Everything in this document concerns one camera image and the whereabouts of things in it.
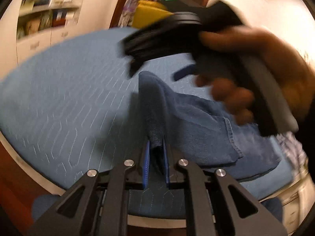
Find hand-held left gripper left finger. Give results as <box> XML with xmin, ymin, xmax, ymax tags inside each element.
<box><xmin>27</xmin><ymin>140</ymin><xmax>151</xmax><ymax>236</ymax></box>

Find white drawer cabinet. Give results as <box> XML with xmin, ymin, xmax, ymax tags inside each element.
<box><xmin>280</xmin><ymin>176</ymin><xmax>311</xmax><ymax>232</ymax></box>

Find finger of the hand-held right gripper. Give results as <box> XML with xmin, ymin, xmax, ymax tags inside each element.
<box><xmin>173</xmin><ymin>64</ymin><xmax>197</xmax><ymax>82</ymax></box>
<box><xmin>128</xmin><ymin>53</ymin><xmax>154</xmax><ymax>78</ymax></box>

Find person's right hand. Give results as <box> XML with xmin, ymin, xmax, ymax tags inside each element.
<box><xmin>195</xmin><ymin>27</ymin><xmax>315</xmax><ymax>126</ymax></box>

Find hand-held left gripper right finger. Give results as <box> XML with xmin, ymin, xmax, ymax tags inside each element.
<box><xmin>162</xmin><ymin>139</ymin><xmax>288</xmax><ymax>236</ymax></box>

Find white shelf unit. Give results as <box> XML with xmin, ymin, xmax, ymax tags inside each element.
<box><xmin>15</xmin><ymin>0</ymin><xmax>89</xmax><ymax>65</ymax></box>

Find dark wooden door frame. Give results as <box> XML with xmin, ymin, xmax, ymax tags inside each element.
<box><xmin>109</xmin><ymin>0</ymin><xmax>139</xmax><ymax>29</ymax></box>

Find floral grey duvet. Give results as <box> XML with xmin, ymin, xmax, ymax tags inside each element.
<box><xmin>276</xmin><ymin>131</ymin><xmax>309</xmax><ymax>175</ymax></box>

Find light blue quilted bedspread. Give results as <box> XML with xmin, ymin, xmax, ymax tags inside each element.
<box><xmin>0</xmin><ymin>27</ymin><xmax>296</xmax><ymax>220</ymax></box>

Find blue denim pants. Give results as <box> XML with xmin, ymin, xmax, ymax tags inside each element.
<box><xmin>138</xmin><ymin>71</ymin><xmax>282</xmax><ymax>181</ymax></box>

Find red-brown wooden bed frame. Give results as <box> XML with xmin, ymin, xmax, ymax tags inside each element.
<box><xmin>0</xmin><ymin>133</ymin><xmax>65</xmax><ymax>236</ymax></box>

